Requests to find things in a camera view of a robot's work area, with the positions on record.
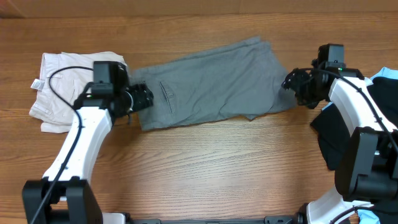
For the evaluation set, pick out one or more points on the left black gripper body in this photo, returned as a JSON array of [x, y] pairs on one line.
[[139, 98]]

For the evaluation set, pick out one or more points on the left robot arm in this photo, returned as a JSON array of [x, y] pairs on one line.
[[63, 194]]

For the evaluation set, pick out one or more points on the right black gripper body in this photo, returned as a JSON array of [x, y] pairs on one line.
[[306, 93]]

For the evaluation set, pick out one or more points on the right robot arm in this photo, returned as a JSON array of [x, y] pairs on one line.
[[367, 173]]

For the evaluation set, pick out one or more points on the black shirt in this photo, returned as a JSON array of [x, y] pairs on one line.
[[357, 135]]

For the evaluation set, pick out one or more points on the light blue shirt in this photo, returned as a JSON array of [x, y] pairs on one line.
[[384, 73]]

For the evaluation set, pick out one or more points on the folded beige shorts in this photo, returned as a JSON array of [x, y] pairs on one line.
[[65, 75]]

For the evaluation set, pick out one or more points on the grey shorts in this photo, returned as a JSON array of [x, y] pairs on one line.
[[239, 79]]

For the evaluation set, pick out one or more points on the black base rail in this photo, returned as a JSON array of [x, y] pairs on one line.
[[211, 221]]

